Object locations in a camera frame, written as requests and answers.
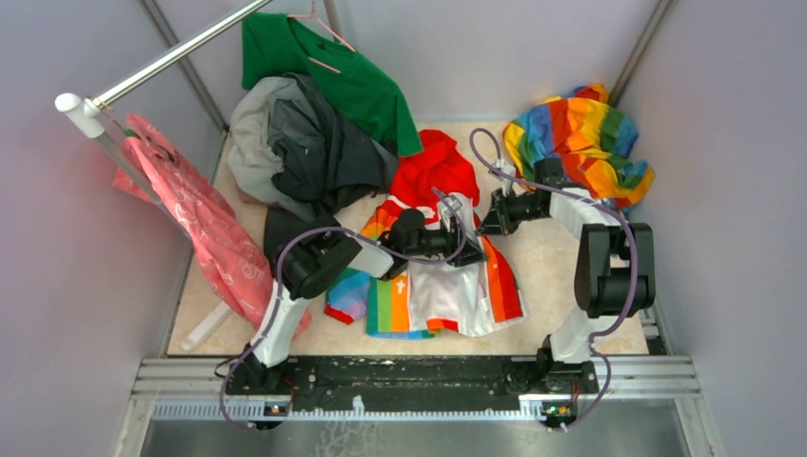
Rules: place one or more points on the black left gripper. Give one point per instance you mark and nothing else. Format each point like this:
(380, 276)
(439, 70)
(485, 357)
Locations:
(453, 242)

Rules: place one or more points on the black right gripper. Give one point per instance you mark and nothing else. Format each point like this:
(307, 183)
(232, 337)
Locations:
(499, 220)

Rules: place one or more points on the red white cartoon jacket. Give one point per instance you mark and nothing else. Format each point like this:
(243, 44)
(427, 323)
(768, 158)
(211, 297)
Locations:
(473, 300)

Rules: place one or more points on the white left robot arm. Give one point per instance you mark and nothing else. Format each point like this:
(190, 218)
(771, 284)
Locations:
(308, 257)

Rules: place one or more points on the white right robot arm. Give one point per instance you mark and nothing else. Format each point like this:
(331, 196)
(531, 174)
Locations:
(615, 268)

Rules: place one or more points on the dark grey jacket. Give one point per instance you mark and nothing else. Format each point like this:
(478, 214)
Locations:
(294, 152)

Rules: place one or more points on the rainbow striped garment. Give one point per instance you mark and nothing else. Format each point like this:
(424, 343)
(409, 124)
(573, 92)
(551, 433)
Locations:
(592, 139)

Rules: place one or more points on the pink patterned garment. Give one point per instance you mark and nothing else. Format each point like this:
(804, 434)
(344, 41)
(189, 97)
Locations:
(235, 267)

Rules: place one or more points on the pink clothes hanger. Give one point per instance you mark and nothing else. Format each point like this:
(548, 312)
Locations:
(324, 35)

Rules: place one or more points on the green t-shirt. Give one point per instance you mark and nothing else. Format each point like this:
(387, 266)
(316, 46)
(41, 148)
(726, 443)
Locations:
(273, 44)

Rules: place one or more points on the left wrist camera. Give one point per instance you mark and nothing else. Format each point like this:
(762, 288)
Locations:
(450, 207)

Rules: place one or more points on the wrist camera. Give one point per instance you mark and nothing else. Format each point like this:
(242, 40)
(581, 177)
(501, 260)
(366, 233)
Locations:
(505, 172)
(450, 207)

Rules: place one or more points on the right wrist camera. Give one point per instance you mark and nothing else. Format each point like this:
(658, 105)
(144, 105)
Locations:
(505, 172)

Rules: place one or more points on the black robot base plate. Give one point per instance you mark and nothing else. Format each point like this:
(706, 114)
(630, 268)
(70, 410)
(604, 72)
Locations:
(414, 383)

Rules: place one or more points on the aluminium frame rail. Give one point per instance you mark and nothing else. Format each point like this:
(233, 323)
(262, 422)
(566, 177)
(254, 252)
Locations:
(646, 405)

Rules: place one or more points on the silver clothes rail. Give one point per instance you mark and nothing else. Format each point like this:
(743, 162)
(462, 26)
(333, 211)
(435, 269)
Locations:
(83, 112)

